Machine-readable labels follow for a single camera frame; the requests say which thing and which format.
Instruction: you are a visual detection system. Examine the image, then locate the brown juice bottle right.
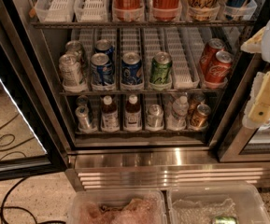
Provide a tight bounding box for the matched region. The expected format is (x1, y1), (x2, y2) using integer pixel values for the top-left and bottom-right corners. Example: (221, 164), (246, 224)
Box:
(124, 94), (142, 132)

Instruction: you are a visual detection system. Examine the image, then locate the white can middle front left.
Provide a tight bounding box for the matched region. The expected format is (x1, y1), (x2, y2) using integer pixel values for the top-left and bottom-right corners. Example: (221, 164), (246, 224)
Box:
(59, 54), (86, 92)

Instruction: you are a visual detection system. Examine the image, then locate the gold can bottom front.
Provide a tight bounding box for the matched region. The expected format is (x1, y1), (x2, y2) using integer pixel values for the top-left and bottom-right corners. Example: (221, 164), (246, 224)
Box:
(190, 104), (211, 127)

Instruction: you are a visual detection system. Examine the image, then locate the white can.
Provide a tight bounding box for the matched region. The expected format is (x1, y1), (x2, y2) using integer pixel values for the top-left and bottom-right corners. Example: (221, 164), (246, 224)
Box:
(59, 54), (86, 92)
(65, 40), (85, 63)

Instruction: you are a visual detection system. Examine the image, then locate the right fridge door frame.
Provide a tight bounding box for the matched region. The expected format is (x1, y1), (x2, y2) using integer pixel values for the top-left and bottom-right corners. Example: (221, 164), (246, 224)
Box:
(216, 52), (270, 162)

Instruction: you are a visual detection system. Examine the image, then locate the empty white tray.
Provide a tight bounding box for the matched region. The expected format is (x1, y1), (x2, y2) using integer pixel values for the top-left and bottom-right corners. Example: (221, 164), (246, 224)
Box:
(35, 0), (75, 22)
(74, 0), (109, 22)

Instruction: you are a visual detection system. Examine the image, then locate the silver slim can bottom left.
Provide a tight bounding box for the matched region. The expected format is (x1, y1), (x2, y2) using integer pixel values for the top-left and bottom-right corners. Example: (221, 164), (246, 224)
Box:
(75, 105), (92, 130)

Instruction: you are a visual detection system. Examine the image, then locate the brown juice bottle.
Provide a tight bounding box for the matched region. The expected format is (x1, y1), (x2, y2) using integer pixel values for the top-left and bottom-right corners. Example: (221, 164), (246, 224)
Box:
(101, 95), (120, 132)
(124, 94), (142, 132)

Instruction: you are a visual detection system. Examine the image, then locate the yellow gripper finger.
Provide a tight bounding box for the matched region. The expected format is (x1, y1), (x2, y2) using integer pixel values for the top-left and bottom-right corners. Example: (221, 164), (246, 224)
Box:
(240, 27), (265, 53)
(248, 71), (270, 124)

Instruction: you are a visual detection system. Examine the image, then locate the red coke can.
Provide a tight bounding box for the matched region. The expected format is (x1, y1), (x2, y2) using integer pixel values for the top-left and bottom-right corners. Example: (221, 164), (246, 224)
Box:
(205, 50), (233, 83)
(199, 38), (225, 74)

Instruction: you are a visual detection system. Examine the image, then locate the open glass fridge door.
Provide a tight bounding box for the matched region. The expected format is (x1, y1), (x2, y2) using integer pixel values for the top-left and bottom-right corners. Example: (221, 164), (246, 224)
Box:
(0, 0), (67, 181)

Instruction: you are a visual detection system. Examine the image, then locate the gold can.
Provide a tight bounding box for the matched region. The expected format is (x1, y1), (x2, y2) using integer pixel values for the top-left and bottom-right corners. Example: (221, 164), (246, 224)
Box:
(190, 104), (211, 127)
(188, 92), (206, 115)

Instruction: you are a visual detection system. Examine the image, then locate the blue pepsi can back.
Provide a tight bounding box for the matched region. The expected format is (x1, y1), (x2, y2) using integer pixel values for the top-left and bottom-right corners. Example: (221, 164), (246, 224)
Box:
(94, 39), (114, 60)

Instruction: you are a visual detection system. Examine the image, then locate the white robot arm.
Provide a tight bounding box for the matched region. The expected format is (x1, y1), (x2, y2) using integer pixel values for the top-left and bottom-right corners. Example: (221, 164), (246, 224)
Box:
(240, 20), (270, 129)

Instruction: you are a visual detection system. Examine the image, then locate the clear bin with bubble wrap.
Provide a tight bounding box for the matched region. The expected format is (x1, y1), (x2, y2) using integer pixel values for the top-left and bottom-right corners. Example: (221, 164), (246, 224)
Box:
(166, 182), (270, 224)

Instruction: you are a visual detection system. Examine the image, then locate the silver can bottom shelf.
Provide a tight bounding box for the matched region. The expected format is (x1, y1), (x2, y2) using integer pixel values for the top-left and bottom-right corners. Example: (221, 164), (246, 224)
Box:
(147, 105), (163, 130)

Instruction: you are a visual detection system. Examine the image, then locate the clear bin with pink wrap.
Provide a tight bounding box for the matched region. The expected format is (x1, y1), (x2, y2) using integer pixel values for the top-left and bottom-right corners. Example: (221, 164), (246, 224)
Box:
(66, 189), (167, 224)

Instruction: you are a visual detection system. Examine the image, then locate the empty white tray top left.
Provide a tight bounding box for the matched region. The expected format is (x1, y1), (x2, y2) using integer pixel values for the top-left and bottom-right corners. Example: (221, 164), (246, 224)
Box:
(35, 0), (75, 22)

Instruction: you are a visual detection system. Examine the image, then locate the brown juice bottle left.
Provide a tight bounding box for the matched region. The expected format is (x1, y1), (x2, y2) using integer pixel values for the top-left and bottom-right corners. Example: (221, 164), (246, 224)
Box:
(101, 95), (120, 132)

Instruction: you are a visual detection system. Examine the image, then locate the blue pepsi can centre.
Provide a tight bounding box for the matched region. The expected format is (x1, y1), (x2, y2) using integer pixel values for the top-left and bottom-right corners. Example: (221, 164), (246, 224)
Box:
(121, 52), (142, 85)

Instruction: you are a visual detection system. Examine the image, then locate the steel fridge base grille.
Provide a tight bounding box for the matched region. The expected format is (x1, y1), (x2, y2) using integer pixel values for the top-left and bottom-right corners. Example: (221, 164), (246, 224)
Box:
(65, 162), (270, 191)

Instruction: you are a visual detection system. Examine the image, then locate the clear water bottle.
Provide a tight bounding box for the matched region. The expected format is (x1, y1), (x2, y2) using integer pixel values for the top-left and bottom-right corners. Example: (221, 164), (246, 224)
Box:
(167, 96), (189, 131)

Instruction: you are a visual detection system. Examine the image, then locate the dark can bottom back left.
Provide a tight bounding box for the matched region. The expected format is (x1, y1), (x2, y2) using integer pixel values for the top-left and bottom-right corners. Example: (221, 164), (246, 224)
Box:
(76, 95), (89, 106)

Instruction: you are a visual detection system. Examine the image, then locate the blue pepsi can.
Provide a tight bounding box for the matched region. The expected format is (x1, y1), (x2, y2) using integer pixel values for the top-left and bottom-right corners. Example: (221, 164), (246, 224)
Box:
(121, 52), (142, 85)
(94, 39), (114, 60)
(91, 53), (114, 86)

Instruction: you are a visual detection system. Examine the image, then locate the empty white tray middle shelf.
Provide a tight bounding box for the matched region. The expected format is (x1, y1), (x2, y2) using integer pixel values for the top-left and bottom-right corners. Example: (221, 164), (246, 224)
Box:
(164, 28), (199, 90)

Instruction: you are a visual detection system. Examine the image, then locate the green soda can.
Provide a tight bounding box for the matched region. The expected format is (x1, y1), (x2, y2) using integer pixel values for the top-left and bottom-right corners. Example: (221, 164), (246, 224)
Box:
(149, 51), (172, 85)

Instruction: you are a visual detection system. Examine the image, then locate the red coke can front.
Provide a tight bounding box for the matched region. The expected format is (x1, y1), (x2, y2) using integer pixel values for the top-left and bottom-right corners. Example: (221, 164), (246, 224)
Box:
(205, 50), (233, 83)

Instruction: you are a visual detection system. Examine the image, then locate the black floor cable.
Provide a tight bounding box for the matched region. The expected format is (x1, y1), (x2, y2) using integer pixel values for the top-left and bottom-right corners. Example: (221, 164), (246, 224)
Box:
(0, 175), (66, 224)

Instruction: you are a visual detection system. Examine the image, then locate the blue pepsi can front left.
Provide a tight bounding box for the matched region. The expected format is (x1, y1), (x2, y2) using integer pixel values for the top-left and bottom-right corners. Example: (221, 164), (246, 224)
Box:
(91, 53), (114, 86)

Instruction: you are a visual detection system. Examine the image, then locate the red coke can back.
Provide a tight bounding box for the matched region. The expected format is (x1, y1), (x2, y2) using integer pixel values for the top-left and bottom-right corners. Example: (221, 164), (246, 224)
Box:
(199, 38), (225, 74)

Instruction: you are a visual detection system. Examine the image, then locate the gold can bottom back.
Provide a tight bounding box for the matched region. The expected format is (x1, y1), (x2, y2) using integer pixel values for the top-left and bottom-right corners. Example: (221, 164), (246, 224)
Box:
(188, 92), (206, 115)

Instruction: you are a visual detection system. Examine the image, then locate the green can in bin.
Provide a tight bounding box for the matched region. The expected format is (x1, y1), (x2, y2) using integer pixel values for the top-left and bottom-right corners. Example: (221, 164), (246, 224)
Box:
(211, 216), (238, 224)

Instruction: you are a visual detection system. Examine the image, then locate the white can middle back left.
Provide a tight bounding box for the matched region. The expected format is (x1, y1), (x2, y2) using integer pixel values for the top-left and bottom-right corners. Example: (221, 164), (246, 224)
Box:
(65, 40), (85, 63)

